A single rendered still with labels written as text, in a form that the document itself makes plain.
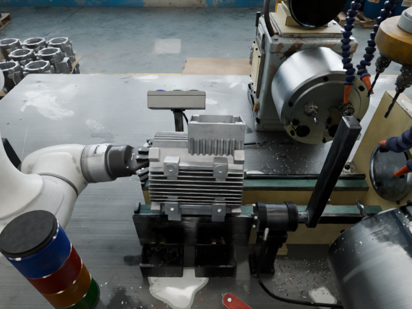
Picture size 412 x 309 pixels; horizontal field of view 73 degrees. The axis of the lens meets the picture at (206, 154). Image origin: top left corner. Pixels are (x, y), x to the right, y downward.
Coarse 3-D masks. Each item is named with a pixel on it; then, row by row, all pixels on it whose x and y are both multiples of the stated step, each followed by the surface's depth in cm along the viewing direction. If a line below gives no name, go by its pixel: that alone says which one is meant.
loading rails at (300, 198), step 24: (144, 192) 77; (264, 192) 77; (288, 192) 76; (312, 192) 76; (336, 192) 76; (360, 192) 76; (144, 216) 66; (192, 216) 66; (240, 216) 66; (336, 216) 67; (360, 216) 67; (144, 240) 73; (168, 240) 73; (192, 240) 73; (216, 240) 73; (240, 240) 73; (288, 240) 74; (312, 240) 74
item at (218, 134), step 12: (192, 120) 65; (204, 120) 67; (216, 120) 67; (228, 120) 67; (240, 120) 63; (192, 132) 58; (204, 132) 58; (216, 132) 58; (228, 132) 58; (240, 132) 58; (192, 144) 58; (204, 144) 58; (216, 144) 58; (228, 144) 58; (240, 144) 58
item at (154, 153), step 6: (150, 150) 58; (156, 150) 58; (234, 150) 58; (240, 150) 58; (150, 156) 57; (156, 156) 57; (234, 156) 57; (240, 156) 57; (234, 162) 58; (240, 162) 58; (156, 204) 61; (156, 210) 61; (234, 210) 61; (240, 210) 61
